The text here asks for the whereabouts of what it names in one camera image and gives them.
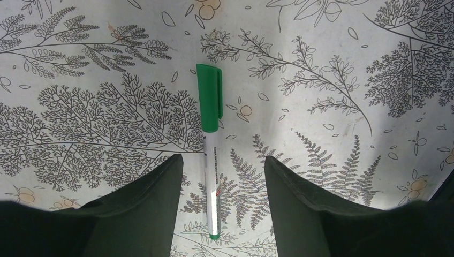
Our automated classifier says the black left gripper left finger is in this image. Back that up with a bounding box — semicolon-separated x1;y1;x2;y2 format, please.
1;154;184;256

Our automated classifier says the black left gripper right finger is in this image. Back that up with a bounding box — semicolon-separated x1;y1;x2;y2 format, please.
264;156;453;256

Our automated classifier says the white whiteboard marker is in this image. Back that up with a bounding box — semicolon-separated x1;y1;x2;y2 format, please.
203;132;221;240

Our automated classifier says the green marker cap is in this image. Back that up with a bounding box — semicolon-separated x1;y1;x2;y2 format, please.
196;64;223;133

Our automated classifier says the floral tablecloth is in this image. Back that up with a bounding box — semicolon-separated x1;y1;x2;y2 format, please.
1;1;453;256

